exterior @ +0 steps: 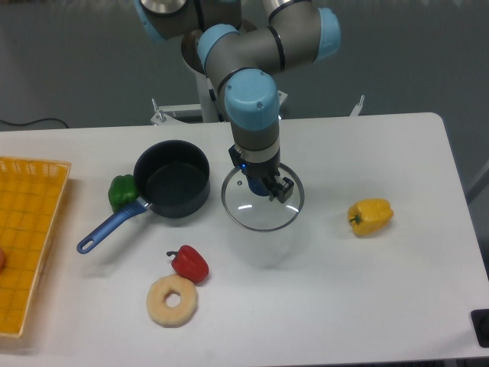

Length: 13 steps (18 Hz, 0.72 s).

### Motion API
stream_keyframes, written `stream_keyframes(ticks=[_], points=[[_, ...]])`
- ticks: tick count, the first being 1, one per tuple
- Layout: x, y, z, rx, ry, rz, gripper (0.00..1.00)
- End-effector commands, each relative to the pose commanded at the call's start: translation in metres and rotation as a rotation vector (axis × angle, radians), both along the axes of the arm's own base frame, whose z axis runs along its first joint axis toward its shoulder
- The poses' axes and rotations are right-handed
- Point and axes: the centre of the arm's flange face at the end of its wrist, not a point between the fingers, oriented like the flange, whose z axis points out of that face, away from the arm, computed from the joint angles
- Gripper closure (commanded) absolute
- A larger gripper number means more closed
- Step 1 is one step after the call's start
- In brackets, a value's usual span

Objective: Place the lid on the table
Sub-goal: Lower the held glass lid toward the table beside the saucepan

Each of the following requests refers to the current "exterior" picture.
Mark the red bell pepper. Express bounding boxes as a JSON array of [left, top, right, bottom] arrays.
[[167, 245, 209, 284]]

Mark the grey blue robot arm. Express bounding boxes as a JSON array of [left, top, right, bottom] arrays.
[[135, 1, 342, 203]]

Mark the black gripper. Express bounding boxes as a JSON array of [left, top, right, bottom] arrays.
[[228, 146, 293, 203]]

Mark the yellow wicker basket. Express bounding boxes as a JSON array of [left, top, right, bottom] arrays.
[[1, 156, 71, 338]]

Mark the black cable on floor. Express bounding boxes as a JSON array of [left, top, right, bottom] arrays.
[[0, 117, 70, 128]]

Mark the beige donut ring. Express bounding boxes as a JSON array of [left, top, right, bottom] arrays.
[[146, 273, 199, 329]]

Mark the glass lid with blue knob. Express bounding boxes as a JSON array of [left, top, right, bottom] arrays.
[[221, 164, 305, 232]]

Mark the yellow bell pepper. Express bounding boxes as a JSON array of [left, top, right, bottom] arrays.
[[348, 198, 393, 237]]

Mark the dark saucepan with blue handle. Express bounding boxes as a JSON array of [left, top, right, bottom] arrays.
[[76, 140, 210, 255]]

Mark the green bell pepper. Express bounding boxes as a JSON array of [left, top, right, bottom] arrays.
[[108, 174, 139, 213]]

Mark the black clamp at table edge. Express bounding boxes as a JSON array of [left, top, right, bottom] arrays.
[[471, 309, 489, 348]]

